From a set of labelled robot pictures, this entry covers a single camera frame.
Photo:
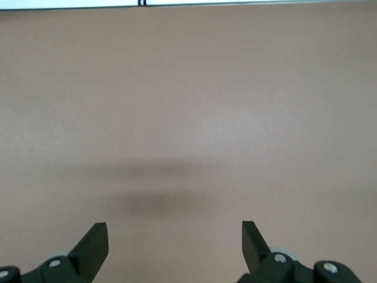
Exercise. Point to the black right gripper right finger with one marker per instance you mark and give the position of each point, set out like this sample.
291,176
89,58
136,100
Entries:
259,256

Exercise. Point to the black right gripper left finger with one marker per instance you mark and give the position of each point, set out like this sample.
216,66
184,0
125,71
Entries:
88,256

